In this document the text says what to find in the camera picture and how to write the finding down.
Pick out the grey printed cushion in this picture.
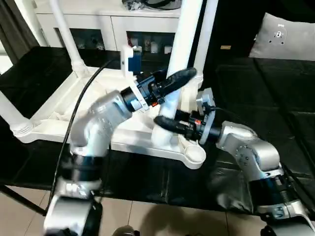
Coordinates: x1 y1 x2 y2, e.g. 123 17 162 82
248 12 315 61

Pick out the black metal frame leg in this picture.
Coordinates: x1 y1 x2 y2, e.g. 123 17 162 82
0 184 47 217

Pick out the black tangled item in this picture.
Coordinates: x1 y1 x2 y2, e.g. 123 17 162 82
123 0 146 10

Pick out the white plastic table leg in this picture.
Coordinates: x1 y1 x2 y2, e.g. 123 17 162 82
49 0 91 74
151 0 205 148
0 89 33 138
194 0 219 79

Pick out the grey round appliance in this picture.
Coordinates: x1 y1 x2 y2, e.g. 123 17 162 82
145 0 183 9

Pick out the black box with gold label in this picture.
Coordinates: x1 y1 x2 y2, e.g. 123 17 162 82
206 0 268 59

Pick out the white plastic table top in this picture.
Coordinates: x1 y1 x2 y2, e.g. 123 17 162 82
13 66 207 170

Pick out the white cabinet with glass doors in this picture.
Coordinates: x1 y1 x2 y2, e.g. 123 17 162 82
35 0 188 54

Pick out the black work mat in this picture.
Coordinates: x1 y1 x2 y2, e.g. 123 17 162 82
0 45 315 217

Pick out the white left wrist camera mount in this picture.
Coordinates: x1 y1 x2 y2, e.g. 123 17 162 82
120 45 151 115

